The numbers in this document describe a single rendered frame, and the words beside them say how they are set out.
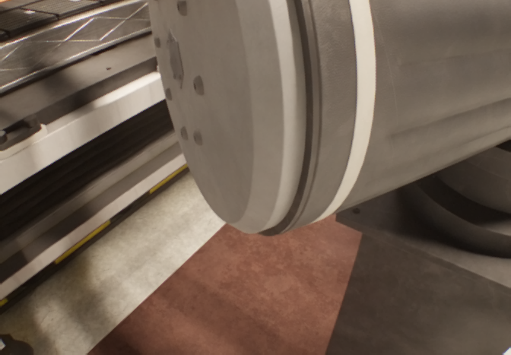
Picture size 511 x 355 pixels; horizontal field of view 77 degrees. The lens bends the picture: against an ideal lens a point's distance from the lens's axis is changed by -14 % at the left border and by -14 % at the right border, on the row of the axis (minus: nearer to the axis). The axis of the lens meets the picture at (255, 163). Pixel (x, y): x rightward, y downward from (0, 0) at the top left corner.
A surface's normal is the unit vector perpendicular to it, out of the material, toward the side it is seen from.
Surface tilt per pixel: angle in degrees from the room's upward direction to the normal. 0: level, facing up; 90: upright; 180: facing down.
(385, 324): 90
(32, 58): 90
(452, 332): 90
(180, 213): 0
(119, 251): 0
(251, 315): 0
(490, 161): 90
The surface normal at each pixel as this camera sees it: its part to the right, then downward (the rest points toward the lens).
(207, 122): -0.91, 0.26
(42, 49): 0.81, 0.35
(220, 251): -0.01, -0.79
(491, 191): -0.52, 0.52
